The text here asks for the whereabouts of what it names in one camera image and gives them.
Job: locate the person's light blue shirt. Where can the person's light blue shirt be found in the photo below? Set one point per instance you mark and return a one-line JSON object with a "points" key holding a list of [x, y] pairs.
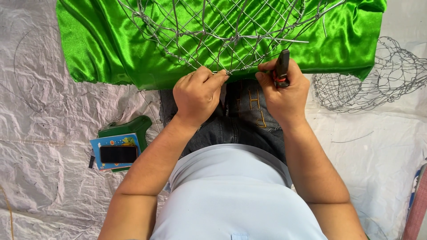
{"points": [[233, 200]]}

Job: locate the black smartphone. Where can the black smartphone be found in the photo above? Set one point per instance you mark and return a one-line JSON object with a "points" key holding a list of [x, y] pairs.
{"points": [[118, 154]]}

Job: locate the green satin cloth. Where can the green satin cloth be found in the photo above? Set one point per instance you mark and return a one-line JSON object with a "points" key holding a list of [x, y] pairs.
{"points": [[106, 40]]}

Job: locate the blue picture book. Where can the blue picture book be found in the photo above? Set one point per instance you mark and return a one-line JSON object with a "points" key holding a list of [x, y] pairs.
{"points": [[106, 141]]}

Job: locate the green plastic stool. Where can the green plastic stool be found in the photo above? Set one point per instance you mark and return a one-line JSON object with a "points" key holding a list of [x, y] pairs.
{"points": [[135, 126]]}

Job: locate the person's right hand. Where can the person's right hand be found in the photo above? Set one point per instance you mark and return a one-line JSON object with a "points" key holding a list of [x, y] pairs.
{"points": [[288, 96]]}

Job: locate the white plastic ground sheet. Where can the white plastic ground sheet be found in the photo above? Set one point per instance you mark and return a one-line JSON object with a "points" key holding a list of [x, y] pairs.
{"points": [[50, 133]]}

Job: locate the pink cloth edge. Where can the pink cloth edge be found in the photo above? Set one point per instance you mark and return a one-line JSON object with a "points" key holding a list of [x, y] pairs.
{"points": [[417, 206]]}

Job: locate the person's left hand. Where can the person's left hand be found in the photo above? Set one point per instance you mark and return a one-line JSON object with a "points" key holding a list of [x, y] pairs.
{"points": [[196, 96]]}

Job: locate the person's dark denim jeans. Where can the person's dark denim jeans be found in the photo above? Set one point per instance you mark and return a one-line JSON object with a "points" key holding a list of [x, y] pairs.
{"points": [[247, 126]]}

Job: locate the black key fob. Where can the black key fob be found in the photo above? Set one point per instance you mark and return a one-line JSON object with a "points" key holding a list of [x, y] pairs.
{"points": [[91, 160]]}

